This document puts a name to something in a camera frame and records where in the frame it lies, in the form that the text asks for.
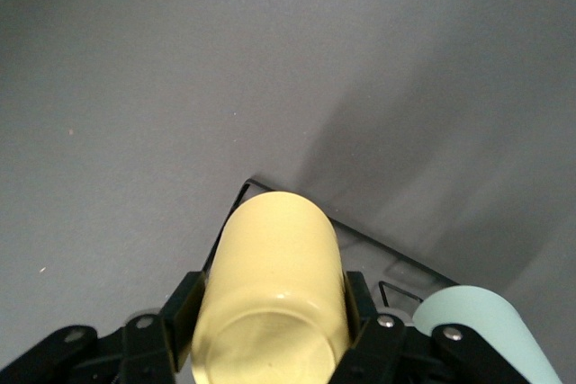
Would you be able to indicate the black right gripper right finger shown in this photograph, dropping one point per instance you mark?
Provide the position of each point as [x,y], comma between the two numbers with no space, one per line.
[373,348]

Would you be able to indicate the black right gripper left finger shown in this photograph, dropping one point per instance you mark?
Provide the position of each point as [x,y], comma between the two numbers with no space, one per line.
[180,312]

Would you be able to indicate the yellow plastic cup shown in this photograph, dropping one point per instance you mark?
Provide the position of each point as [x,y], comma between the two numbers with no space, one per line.
[270,267]

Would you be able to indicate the pale green plastic cup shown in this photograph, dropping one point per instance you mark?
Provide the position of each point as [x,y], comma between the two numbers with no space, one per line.
[472,307]

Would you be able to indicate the dark grey table mat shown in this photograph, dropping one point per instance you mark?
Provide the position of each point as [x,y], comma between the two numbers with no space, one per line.
[180,65]

